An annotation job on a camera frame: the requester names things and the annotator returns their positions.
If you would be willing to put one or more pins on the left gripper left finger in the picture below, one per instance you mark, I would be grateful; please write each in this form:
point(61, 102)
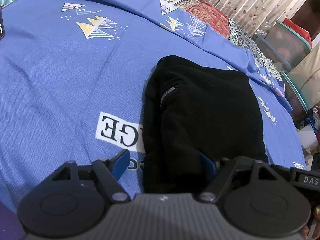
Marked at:
point(95, 183)

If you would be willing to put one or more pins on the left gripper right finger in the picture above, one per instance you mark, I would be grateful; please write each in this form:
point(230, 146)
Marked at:
point(241, 180)

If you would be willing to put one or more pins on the black pants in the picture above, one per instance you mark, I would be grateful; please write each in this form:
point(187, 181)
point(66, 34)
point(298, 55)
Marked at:
point(193, 117)

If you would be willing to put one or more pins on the person's right hand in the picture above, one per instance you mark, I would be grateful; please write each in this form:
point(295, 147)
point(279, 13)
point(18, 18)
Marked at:
point(316, 232)

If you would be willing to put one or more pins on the blue patterned bedsheet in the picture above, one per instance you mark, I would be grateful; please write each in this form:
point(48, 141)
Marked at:
point(72, 79)

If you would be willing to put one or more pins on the teal rimmed plastic tub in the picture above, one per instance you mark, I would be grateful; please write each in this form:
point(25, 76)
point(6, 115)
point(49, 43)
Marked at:
point(286, 49)

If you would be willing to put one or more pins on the red floral patchwork quilt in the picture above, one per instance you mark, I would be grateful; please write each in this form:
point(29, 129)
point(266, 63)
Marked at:
point(227, 28)

